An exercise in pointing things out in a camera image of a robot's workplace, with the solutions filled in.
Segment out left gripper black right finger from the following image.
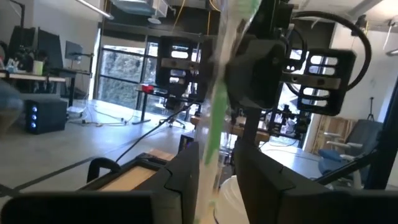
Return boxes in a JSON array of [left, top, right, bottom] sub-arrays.
[[233, 138, 398, 224]]

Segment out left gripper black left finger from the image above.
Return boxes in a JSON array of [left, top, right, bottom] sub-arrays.
[[0, 141, 200, 224]]

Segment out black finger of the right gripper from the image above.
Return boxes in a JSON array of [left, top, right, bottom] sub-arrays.
[[198, 36, 220, 105], [224, 34, 286, 110]]

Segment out yellow Lysol wipes canister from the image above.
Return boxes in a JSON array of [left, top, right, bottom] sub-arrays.
[[213, 175, 250, 224]]

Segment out green toothbrush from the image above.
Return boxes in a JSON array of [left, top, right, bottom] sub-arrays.
[[193, 0, 264, 224]]

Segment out wooden robot station table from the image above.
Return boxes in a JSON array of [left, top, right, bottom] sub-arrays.
[[190, 114, 272, 144]]

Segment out black office chair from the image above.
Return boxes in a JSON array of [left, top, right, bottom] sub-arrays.
[[163, 93, 189, 129]]

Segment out wooden crate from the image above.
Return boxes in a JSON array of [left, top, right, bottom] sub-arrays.
[[305, 114, 346, 154]]

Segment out black tripod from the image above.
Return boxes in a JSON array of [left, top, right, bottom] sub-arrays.
[[366, 96, 376, 123]]

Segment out small black computer coloured lights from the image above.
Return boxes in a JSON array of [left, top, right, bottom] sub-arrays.
[[178, 129, 196, 154]]

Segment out blue grey office chair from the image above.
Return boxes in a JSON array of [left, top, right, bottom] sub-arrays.
[[317, 119, 384, 189]]

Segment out grey computer monitor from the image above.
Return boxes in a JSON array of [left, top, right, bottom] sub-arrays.
[[64, 40, 84, 62]]

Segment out black computer with blue lights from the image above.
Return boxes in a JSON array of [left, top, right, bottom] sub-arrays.
[[24, 98, 68, 136]]

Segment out black computer monitor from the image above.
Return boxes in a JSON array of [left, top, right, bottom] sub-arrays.
[[36, 27, 65, 70], [6, 26, 37, 63]]

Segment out light green cup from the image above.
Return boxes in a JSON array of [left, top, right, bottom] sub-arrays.
[[32, 60, 45, 77]]

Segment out wooden top desk grey legs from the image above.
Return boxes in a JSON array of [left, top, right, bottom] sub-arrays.
[[0, 68, 93, 108]]

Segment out black looped camera cable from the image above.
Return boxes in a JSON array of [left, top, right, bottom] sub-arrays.
[[290, 11, 373, 93]]

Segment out long black hanging cable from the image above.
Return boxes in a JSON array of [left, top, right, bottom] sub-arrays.
[[114, 101, 201, 165]]

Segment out black table clamp handle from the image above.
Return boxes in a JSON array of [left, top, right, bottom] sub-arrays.
[[86, 156, 123, 184]]

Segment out black rig frame strut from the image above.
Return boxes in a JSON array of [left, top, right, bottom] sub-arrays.
[[313, 83, 398, 191]]

